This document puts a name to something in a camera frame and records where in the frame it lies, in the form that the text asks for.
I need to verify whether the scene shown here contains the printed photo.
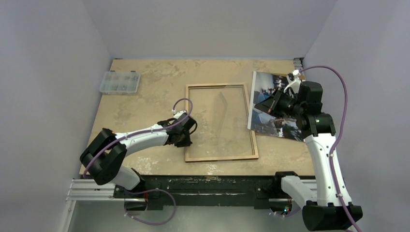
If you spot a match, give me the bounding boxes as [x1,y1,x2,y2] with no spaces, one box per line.
[247,71,303,141]

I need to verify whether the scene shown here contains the black wooden picture frame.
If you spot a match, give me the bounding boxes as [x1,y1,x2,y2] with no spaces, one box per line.
[185,83,260,163]

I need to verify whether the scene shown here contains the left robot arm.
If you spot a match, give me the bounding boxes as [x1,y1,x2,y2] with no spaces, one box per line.
[80,111,198,198]

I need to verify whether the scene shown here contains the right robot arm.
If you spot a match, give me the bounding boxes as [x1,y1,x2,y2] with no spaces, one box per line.
[254,81,363,231]

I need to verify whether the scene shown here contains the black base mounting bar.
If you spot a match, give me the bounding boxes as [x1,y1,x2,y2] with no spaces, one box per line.
[114,175,293,213]

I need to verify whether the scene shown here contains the clear plastic organizer box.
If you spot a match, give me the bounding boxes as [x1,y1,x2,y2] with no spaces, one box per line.
[99,71,141,95]

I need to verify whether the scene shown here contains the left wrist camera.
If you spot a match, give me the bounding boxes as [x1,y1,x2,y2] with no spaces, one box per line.
[173,110,188,119]

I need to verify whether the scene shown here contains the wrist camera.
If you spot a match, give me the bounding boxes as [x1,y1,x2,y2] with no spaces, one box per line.
[173,110,188,119]
[284,69,304,94]

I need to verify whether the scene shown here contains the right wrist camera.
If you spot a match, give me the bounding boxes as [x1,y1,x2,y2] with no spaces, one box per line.
[284,69,304,94]

